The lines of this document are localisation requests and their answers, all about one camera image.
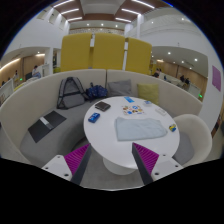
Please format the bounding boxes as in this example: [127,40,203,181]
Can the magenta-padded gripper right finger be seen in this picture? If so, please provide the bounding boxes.
[131,142,184,186]

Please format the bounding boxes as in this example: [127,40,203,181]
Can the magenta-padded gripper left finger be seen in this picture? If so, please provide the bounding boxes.
[41,143,93,186]

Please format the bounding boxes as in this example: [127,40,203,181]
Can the light blue towel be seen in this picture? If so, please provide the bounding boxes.
[114,116,169,142]

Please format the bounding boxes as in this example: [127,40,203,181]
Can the flat white box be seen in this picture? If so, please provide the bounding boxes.
[154,107,168,117]

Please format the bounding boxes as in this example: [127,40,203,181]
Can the colourful sticker sheet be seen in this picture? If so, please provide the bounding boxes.
[120,104,146,117]

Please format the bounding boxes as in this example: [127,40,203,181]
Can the white armchair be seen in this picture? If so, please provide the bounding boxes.
[172,113,213,167]

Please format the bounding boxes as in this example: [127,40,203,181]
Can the dark brown wallet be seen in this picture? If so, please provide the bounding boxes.
[94,101,112,112]

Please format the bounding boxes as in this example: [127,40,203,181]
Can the blue card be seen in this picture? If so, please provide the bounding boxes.
[123,96,136,104]

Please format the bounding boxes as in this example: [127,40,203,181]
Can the yellow-green cushion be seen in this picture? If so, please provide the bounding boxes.
[136,82,160,106]

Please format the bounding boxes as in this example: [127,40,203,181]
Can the grey backpack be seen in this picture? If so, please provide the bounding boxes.
[56,76,88,110]

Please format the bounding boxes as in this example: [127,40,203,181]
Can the navy blue patterned bag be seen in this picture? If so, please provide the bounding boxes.
[85,82,109,100]

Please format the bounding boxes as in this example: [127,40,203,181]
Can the curved beige sofa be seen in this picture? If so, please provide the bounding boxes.
[0,68,204,168]

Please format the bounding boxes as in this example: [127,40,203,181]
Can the grey cushion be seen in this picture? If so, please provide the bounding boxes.
[107,79,134,98]

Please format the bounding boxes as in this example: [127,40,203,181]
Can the yellow partition panel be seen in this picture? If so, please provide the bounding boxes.
[125,37,153,76]
[92,32,126,71]
[60,32,93,73]

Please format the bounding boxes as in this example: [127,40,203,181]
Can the ceiling strip lights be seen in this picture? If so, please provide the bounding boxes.
[53,0,156,23]

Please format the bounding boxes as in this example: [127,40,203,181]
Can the purple wall poster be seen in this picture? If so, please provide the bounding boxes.
[211,65,222,92]

